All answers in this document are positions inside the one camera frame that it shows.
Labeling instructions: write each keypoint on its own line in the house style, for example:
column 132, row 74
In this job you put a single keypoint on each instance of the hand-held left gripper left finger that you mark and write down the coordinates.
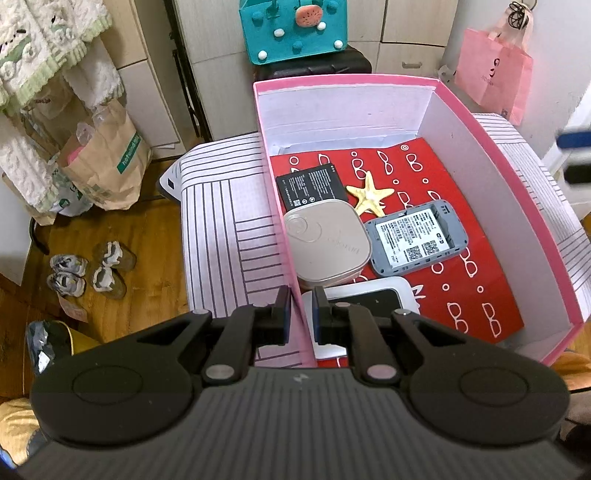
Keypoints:
column 287, row 310

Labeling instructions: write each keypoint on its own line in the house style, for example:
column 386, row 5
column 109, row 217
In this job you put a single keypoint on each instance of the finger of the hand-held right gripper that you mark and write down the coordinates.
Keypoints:
column 575, row 140
column 579, row 173

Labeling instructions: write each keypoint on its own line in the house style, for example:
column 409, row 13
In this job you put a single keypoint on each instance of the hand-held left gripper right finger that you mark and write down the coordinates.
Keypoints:
column 317, row 305

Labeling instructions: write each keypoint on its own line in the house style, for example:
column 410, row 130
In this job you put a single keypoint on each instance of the white pocket router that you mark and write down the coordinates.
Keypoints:
column 364, row 296

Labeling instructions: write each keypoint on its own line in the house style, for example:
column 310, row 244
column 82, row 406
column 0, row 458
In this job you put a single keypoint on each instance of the gold tin case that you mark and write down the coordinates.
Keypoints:
column 328, row 244

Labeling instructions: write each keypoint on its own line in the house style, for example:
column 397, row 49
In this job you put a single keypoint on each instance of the black battery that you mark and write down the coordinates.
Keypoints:
column 309, row 187

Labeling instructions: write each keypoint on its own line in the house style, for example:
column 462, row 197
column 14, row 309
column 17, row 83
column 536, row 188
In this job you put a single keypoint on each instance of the grey pocket router body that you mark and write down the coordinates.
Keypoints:
column 415, row 237

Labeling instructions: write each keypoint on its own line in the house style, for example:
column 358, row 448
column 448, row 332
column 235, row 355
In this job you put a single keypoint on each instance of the yellow starfish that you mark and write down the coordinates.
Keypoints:
column 369, row 194

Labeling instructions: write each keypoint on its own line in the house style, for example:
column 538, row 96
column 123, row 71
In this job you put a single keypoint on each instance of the pink cardboard box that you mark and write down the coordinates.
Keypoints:
column 341, row 110

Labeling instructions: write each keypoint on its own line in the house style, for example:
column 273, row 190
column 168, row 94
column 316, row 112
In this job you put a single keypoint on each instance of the white refrigerator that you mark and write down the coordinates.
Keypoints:
column 558, row 60

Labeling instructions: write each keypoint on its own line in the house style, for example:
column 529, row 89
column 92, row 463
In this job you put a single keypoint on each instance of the pink tote bag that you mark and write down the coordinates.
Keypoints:
column 496, row 69

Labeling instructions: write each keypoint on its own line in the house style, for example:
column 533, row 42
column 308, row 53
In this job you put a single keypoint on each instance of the striped tablecloth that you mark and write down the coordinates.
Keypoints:
column 217, row 230

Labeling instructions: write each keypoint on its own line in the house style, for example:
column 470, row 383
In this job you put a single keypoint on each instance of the red printed bag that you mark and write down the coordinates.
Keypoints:
column 489, row 240

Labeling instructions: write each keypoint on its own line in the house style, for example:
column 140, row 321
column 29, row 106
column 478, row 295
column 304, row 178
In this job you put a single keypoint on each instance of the white crumpled bag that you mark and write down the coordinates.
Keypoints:
column 445, row 71

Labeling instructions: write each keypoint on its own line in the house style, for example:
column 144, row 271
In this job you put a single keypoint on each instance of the brown shoe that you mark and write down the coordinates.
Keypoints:
column 115, row 256
column 108, row 284

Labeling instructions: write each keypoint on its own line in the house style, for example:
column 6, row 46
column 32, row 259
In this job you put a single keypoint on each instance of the beige wardrobe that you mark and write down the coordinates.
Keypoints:
column 406, row 27

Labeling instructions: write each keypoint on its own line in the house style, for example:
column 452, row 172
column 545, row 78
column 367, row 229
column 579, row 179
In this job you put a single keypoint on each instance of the brown paper tag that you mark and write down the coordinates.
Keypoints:
column 73, row 310

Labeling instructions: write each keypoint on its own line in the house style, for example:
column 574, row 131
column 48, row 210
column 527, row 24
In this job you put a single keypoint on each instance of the brown paper bag green label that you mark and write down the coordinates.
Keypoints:
column 111, row 157

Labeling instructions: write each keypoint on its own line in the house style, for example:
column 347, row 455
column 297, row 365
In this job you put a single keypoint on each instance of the black suitcase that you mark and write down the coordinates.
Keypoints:
column 318, row 67

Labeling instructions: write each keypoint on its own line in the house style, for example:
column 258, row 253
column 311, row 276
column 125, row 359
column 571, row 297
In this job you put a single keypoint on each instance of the bin with black bag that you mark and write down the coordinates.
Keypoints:
column 51, row 344

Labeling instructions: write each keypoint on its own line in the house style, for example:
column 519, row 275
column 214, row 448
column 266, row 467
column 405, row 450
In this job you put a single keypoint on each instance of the black coat rack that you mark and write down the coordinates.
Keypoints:
column 37, row 235

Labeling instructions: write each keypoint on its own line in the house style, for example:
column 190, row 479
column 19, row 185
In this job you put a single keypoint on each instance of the teal felt handbag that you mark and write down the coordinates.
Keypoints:
column 291, row 32

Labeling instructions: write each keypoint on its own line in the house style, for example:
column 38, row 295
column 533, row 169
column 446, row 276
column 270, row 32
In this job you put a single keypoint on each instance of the beige cabinet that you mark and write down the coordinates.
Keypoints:
column 138, row 69

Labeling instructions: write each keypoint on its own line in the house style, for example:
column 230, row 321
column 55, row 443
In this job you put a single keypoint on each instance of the yellow cloth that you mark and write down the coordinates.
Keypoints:
column 18, row 429

